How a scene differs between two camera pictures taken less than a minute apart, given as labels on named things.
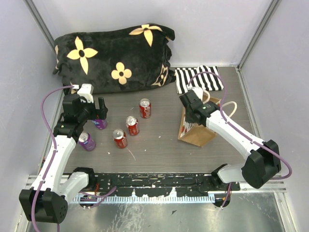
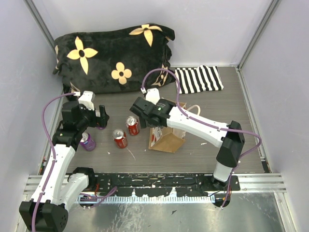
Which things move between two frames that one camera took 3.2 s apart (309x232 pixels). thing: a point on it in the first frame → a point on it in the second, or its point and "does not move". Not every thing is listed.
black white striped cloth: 207,78 does not move
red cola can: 119,137 does not move
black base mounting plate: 156,184 does not move
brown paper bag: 196,134 → 167,139
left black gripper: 100,113 → 101,121
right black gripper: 187,118 → 143,123
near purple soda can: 84,139 does not move
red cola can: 132,122 does not move
